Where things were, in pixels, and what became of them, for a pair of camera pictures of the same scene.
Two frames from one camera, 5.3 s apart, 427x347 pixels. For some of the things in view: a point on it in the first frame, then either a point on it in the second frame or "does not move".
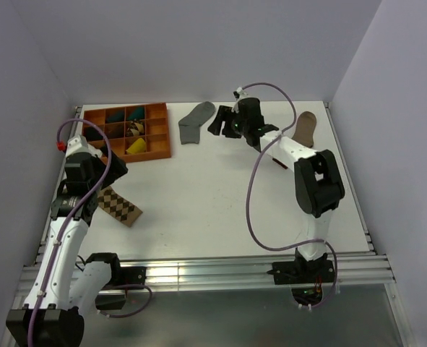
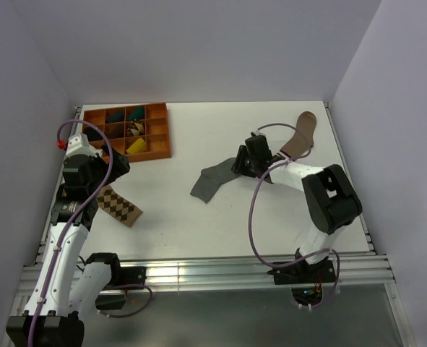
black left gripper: [117, 169] does not move
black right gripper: [222, 115] → [238, 165]
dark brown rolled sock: [115, 130] does not move
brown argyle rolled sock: [135, 129] does not move
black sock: [91, 134] does not move
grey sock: [189, 125] → [212, 177]
